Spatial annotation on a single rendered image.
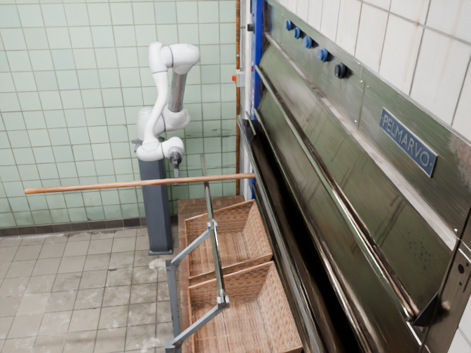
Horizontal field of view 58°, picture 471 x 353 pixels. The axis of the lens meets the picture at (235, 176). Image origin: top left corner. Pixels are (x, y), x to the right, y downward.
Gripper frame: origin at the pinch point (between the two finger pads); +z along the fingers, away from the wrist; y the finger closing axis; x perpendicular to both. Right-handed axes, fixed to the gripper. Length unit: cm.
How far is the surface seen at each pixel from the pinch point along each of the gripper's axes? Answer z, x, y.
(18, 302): -29, 124, 119
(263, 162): 32, -44, -22
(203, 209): -48, -16, 61
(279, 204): 68, -44, -22
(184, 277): 21, -1, 61
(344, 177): 108, -53, -59
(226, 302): 97, -18, 1
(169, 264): 49, 5, 23
